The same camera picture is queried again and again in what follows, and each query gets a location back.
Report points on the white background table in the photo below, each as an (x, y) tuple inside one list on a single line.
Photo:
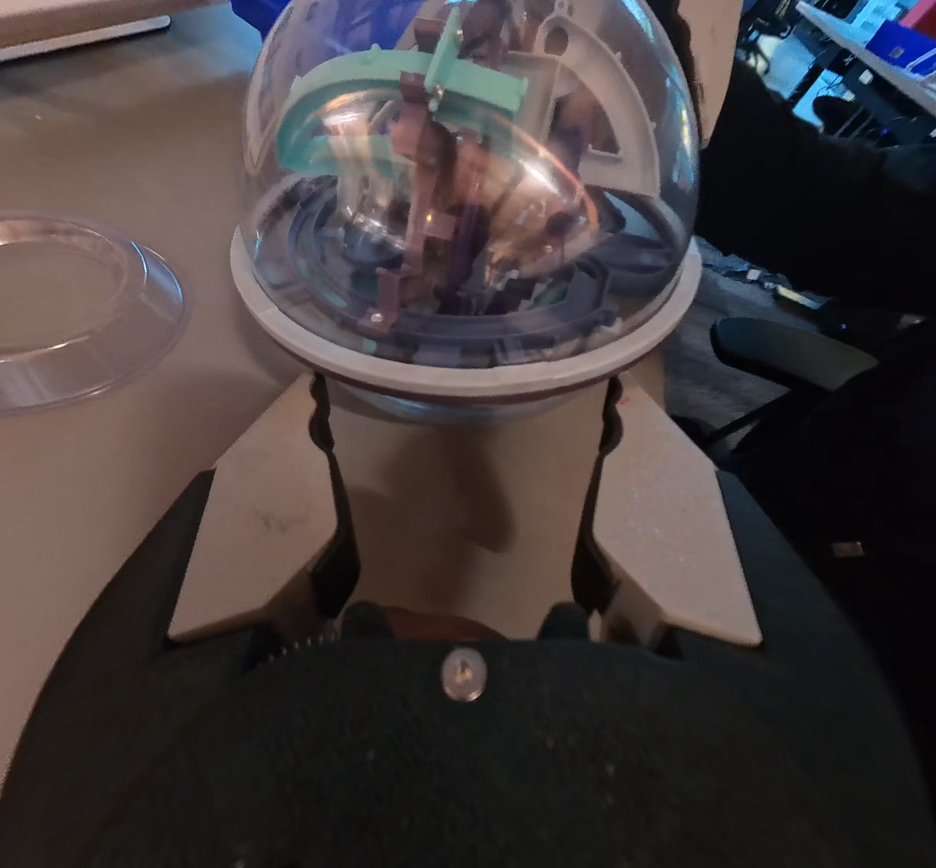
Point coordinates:
[(870, 49)]

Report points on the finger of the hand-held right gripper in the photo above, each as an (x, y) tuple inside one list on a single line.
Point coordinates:
[(709, 5)]

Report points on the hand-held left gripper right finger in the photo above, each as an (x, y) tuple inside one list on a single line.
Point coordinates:
[(673, 532)]

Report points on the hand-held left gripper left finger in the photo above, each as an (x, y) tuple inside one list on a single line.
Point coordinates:
[(256, 532)]

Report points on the clear maze ball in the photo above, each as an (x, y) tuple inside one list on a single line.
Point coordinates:
[(468, 173)]

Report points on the person's right forearm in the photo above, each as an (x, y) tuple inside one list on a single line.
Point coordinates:
[(804, 195)]

